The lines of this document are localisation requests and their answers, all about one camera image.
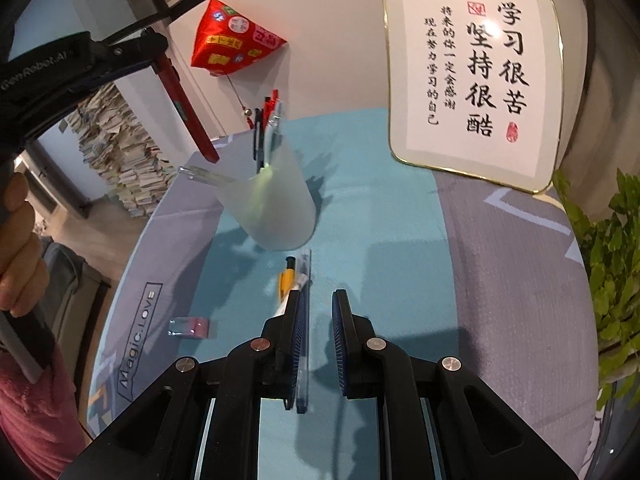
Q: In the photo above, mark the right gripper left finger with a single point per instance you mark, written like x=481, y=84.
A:
x=201, y=420

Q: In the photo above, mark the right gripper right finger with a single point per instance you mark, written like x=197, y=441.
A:
x=435, y=420

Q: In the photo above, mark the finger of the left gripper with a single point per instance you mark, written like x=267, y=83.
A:
x=132, y=54

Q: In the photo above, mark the pink teal eraser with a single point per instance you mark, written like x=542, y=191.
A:
x=189, y=327

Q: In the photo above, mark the red pen with clear grip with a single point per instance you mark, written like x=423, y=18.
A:
x=269, y=105

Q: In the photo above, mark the dark blue clear pen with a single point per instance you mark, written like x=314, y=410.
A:
x=303, y=272

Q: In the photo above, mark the green highlighter pen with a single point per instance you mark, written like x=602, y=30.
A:
x=272, y=147

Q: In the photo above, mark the yellow black pen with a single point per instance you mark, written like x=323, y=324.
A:
x=286, y=279

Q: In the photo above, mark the red black pen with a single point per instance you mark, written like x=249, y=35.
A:
x=170, y=80

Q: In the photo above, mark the pink sleeve forearm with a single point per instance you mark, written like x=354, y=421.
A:
x=40, y=420

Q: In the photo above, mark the person left hand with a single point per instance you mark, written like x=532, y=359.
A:
x=24, y=275

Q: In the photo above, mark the red pyramid hanging ornament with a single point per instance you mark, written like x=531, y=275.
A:
x=226, y=41

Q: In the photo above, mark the stack of papers on floor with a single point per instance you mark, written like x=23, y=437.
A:
x=114, y=143

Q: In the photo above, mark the blue grey tablecloth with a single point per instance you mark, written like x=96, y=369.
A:
x=442, y=265

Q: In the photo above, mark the frosted plastic pen cup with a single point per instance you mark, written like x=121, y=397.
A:
x=291, y=214

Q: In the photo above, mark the green potted plant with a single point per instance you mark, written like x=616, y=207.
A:
x=609, y=249

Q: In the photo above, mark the framed calligraphy sign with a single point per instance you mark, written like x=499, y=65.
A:
x=476, y=88

